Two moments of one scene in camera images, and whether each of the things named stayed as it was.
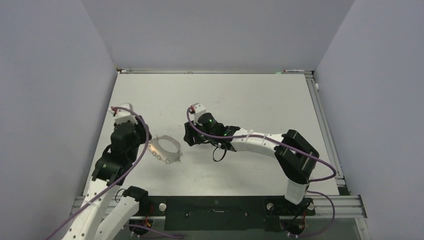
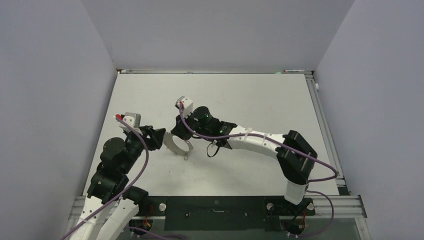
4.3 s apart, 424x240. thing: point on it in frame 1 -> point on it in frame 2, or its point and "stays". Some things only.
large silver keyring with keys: [165, 156] -> [172, 147]
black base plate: [222, 213] stays
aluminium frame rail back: [206, 71] stays
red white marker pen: [293, 70] stays
